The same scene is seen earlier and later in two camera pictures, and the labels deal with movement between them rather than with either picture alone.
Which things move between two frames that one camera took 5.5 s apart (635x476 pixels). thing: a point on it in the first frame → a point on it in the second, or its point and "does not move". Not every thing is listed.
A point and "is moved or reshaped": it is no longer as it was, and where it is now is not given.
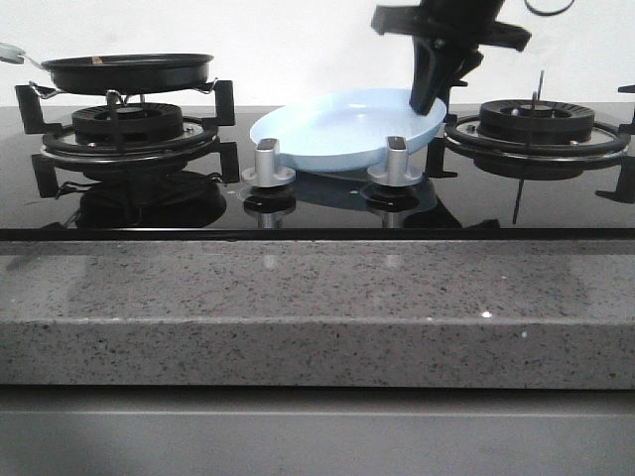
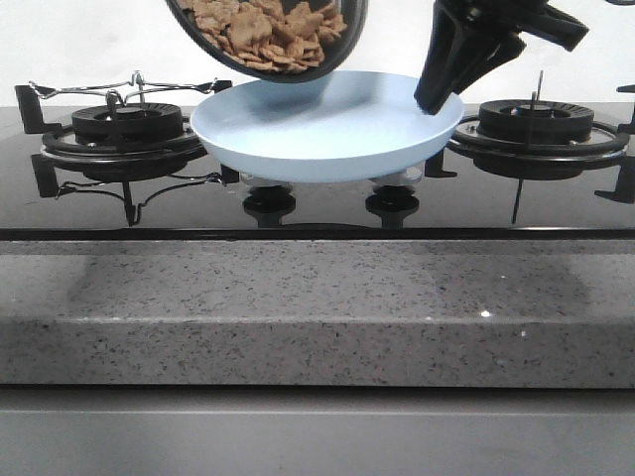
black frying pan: (120, 73) → (336, 52)
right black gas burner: (553, 122) does not move
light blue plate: (343, 130) is moved or reshaped
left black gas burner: (125, 123) does not move
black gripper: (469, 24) → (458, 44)
